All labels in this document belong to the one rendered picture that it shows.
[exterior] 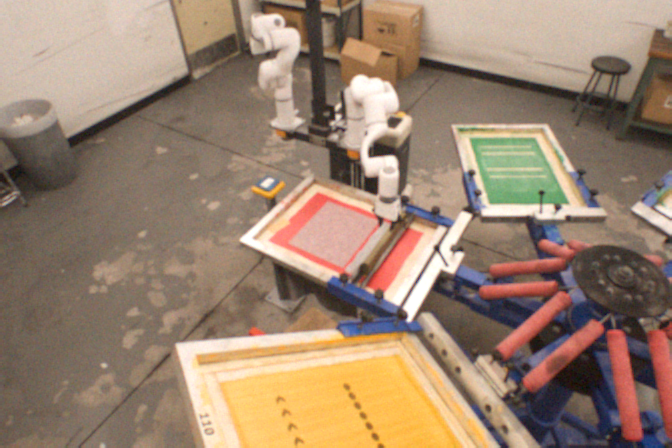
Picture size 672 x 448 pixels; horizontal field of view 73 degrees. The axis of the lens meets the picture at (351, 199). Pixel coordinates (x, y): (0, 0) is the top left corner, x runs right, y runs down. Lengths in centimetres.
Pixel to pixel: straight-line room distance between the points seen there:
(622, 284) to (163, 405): 234
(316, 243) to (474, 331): 133
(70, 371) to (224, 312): 91
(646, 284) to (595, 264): 15
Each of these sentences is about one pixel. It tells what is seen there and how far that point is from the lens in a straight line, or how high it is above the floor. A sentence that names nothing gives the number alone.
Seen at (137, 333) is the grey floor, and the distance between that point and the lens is 325.
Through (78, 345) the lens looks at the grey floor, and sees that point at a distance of 337.
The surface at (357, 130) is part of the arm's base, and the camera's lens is 232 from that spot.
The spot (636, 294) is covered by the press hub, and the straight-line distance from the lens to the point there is 170.
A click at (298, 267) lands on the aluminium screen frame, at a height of 99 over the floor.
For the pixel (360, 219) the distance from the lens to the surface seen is 220.
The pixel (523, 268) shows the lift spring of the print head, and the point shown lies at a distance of 186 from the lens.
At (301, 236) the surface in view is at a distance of 214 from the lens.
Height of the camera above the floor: 248
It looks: 41 degrees down
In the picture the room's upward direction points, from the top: 1 degrees counter-clockwise
